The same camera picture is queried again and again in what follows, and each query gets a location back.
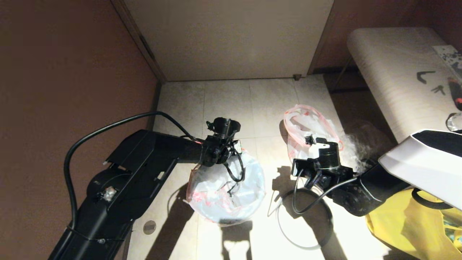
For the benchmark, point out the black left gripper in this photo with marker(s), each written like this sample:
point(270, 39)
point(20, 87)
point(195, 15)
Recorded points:
point(218, 150)

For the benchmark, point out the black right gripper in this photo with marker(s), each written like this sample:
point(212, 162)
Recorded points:
point(328, 173)

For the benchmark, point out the new white red-edged trash bag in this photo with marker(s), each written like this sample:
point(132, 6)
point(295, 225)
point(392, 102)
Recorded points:
point(216, 195)

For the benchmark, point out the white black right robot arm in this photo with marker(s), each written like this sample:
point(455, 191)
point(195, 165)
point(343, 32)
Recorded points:
point(415, 166)

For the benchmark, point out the black round trash bin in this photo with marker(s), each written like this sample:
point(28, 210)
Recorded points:
point(232, 221)

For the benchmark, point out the yellow plastic bag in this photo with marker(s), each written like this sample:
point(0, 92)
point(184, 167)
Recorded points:
point(397, 231)

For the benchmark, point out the white door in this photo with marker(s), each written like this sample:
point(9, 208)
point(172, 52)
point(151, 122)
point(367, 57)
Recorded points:
point(231, 36)

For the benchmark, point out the round metal floor drain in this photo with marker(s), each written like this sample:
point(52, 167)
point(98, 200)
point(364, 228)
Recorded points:
point(149, 227)

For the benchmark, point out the light wood table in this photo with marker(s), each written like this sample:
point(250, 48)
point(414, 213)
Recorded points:
point(389, 79)

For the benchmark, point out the clear glass cup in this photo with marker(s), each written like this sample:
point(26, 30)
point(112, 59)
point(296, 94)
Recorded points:
point(455, 122)

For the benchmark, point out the green patterned packet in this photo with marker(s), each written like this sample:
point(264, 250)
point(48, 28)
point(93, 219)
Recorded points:
point(453, 222)

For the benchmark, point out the black and red tool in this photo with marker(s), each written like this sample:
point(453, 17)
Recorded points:
point(457, 95)

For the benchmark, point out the white patterned paper sheet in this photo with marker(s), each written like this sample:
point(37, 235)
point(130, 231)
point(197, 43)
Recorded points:
point(449, 55)

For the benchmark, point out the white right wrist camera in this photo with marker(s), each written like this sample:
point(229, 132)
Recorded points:
point(319, 146)

